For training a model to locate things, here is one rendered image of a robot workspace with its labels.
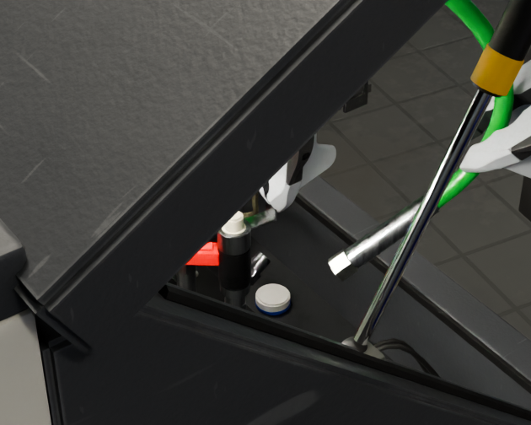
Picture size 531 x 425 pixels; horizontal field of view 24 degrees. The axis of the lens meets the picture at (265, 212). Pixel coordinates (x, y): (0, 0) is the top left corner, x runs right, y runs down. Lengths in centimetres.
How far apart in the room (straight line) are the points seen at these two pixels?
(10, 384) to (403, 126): 276
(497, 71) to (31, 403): 26
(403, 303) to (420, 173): 176
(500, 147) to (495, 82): 33
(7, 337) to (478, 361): 82
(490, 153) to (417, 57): 257
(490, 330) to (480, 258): 158
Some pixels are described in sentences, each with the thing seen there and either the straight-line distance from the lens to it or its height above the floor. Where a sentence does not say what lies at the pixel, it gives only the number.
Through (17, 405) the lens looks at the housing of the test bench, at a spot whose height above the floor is 143.
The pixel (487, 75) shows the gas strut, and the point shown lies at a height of 146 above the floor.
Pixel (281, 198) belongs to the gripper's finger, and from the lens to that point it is 100.
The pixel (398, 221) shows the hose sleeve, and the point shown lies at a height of 118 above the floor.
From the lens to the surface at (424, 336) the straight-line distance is 127.
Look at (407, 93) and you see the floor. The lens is 332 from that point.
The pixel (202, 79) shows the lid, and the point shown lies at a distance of 43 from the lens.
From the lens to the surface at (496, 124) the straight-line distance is 93.
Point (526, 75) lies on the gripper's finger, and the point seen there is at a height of 129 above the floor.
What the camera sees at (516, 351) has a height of 95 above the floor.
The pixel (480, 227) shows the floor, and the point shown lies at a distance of 287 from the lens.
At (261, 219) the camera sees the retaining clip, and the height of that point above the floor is 113.
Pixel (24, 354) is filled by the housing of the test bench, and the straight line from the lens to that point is 45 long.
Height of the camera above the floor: 176
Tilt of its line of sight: 38 degrees down
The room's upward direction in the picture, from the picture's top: straight up
